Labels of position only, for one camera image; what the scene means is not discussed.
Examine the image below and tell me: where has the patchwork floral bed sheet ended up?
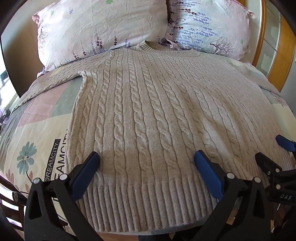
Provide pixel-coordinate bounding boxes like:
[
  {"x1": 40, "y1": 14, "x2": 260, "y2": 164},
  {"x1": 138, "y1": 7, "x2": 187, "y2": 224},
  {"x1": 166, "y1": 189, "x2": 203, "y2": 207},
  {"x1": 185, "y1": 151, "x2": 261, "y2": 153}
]
[{"x1": 0, "y1": 56, "x2": 296, "y2": 234}]

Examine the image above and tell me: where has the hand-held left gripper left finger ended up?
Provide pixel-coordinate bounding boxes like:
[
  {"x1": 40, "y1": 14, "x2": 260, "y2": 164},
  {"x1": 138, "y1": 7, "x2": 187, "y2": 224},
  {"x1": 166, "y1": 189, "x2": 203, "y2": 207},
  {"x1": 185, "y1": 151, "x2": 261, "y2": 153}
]
[{"x1": 24, "y1": 151, "x2": 110, "y2": 241}]

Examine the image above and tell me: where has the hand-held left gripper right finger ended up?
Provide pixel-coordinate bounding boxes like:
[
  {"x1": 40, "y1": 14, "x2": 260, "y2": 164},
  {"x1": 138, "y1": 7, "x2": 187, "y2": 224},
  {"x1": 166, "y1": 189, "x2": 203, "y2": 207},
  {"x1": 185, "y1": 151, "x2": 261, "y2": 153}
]
[{"x1": 191, "y1": 150, "x2": 276, "y2": 241}]

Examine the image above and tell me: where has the wooden headboard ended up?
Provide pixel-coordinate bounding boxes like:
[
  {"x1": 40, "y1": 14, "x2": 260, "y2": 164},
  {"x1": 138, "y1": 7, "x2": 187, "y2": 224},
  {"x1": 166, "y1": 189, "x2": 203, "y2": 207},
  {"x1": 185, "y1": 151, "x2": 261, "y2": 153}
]
[{"x1": 251, "y1": 0, "x2": 290, "y2": 93}]

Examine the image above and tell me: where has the lavender print pillow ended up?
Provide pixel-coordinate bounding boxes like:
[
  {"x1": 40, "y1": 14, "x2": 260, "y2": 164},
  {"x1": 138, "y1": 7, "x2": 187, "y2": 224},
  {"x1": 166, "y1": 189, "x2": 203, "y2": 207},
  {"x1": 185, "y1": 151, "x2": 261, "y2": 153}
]
[{"x1": 162, "y1": 0, "x2": 257, "y2": 62}]

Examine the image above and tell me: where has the beige cable knit sweater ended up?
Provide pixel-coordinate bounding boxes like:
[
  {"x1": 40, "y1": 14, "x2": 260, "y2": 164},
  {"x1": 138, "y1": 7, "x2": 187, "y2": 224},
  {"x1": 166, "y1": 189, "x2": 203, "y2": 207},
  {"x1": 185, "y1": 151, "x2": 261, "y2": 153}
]
[{"x1": 17, "y1": 40, "x2": 295, "y2": 232}]

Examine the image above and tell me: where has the pink floral pillow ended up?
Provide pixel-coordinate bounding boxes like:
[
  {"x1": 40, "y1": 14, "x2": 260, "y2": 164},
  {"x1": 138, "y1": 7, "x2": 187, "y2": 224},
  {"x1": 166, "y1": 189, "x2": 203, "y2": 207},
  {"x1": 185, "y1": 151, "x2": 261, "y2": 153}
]
[{"x1": 32, "y1": 0, "x2": 169, "y2": 72}]

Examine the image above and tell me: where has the window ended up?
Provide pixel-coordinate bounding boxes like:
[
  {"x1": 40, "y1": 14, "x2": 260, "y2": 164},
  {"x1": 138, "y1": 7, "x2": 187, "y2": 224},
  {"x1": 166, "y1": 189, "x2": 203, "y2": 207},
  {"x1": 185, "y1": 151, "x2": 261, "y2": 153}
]
[{"x1": 0, "y1": 52, "x2": 19, "y2": 130}]

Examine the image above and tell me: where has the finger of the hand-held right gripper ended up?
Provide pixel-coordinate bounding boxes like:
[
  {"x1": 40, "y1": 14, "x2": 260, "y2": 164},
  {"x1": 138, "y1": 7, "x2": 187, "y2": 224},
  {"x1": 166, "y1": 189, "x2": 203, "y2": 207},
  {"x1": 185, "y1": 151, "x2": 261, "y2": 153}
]
[
  {"x1": 255, "y1": 152, "x2": 284, "y2": 177},
  {"x1": 275, "y1": 135, "x2": 296, "y2": 153}
]

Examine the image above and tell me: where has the dark wooden chair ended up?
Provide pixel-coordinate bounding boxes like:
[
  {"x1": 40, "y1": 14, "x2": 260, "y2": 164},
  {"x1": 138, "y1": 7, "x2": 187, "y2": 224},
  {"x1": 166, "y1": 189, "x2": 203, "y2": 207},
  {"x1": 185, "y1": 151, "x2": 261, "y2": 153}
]
[{"x1": 0, "y1": 173, "x2": 29, "y2": 241}]

